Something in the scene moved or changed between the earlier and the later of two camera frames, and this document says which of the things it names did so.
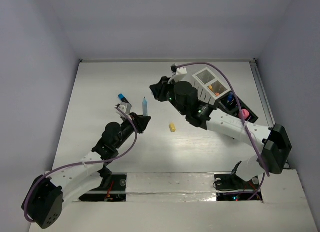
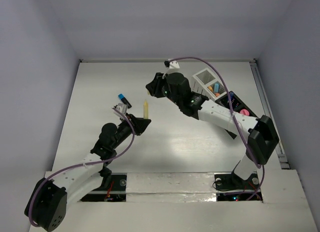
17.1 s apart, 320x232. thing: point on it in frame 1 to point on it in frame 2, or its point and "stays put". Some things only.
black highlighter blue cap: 121,97 stays put
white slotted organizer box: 209,86 stays put
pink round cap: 245,114 stays put
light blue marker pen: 145,107 to 216,87
